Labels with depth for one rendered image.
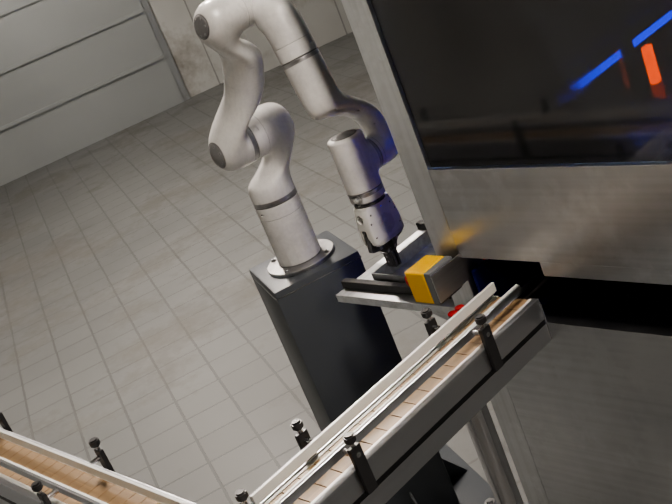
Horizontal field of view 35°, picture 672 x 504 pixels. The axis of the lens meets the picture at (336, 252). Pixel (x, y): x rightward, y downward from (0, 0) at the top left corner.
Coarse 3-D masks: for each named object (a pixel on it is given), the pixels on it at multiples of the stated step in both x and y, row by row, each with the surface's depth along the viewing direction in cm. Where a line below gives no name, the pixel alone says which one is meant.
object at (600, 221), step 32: (448, 192) 205; (480, 192) 199; (512, 192) 194; (544, 192) 188; (576, 192) 183; (608, 192) 178; (640, 192) 174; (448, 224) 210; (480, 224) 204; (512, 224) 198; (544, 224) 192; (576, 224) 187; (608, 224) 182; (640, 224) 177; (480, 256) 209; (512, 256) 202; (544, 256) 196; (576, 256) 191; (608, 256) 186; (640, 256) 181
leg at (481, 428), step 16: (480, 416) 200; (480, 432) 201; (496, 432) 203; (480, 448) 203; (496, 448) 203; (496, 464) 204; (496, 480) 205; (512, 480) 206; (496, 496) 207; (512, 496) 207
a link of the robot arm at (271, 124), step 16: (256, 112) 272; (272, 112) 273; (288, 112) 277; (256, 128) 270; (272, 128) 272; (288, 128) 274; (272, 144) 273; (288, 144) 275; (272, 160) 277; (288, 160) 275; (256, 176) 278; (272, 176) 275; (288, 176) 277; (256, 192) 275; (272, 192) 274; (288, 192) 276; (256, 208) 279
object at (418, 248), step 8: (424, 232) 258; (416, 240) 257; (424, 240) 258; (408, 248) 255; (416, 248) 257; (424, 248) 258; (432, 248) 256; (400, 256) 253; (408, 256) 255; (416, 256) 256; (384, 264) 250; (400, 264) 254; (408, 264) 253; (376, 272) 249; (384, 272) 250; (392, 272) 252; (400, 272) 251; (384, 280) 246; (392, 280) 244; (400, 280) 242
